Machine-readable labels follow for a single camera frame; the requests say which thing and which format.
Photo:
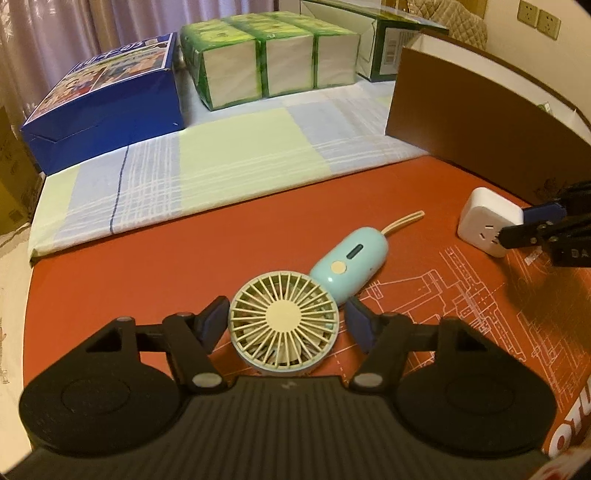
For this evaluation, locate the pink curtain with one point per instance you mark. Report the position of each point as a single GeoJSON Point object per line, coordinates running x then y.
{"type": "Point", "coordinates": [42, 40]}

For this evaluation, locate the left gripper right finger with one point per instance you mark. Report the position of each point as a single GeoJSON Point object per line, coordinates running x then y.
{"type": "Point", "coordinates": [387, 339]}

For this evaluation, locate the wall socket plates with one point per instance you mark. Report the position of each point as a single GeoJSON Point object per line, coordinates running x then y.
{"type": "Point", "coordinates": [541, 20]}

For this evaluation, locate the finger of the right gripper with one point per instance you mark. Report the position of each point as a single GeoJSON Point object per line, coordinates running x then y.
{"type": "Point", "coordinates": [573, 201]}
{"type": "Point", "coordinates": [539, 233]}

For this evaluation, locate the white smart socket cube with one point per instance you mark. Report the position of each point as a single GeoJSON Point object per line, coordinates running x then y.
{"type": "Point", "coordinates": [484, 215]}

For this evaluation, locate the plaid folded cloth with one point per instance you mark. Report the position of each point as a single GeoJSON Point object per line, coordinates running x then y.
{"type": "Point", "coordinates": [220, 158]}

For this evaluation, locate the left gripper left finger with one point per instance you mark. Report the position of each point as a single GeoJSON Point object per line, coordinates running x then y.
{"type": "Point", "coordinates": [187, 339]}

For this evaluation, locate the quilted beige chair cover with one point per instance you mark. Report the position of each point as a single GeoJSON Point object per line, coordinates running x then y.
{"type": "Point", "coordinates": [463, 25]}

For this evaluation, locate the blue flat puzzle box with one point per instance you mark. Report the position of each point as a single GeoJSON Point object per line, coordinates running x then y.
{"type": "Point", "coordinates": [112, 100]}

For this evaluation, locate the green tissue pack bundle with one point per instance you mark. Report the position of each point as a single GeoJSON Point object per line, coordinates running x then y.
{"type": "Point", "coordinates": [247, 57]}

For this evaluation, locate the red Motul cardboard mat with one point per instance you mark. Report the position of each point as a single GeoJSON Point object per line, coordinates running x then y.
{"type": "Point", "coordinates": [539, 313]}

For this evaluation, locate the mint handheld fan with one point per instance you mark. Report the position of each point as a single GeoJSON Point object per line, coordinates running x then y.
{"type": "Point", "coordinates": [286, 322]}

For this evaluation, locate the brown open storage box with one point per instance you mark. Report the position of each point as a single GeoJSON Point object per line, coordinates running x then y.
{"type": "Point", "coordinates": [478, 112]}

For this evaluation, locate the green landscape milk carton box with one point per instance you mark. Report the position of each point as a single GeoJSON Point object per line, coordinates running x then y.
{"type": "Point", "coordinates": [384, 33]}

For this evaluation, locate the brown cardboard box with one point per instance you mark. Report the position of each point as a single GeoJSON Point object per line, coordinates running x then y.
{"type": "Point", "coordinates": [20, 180]}

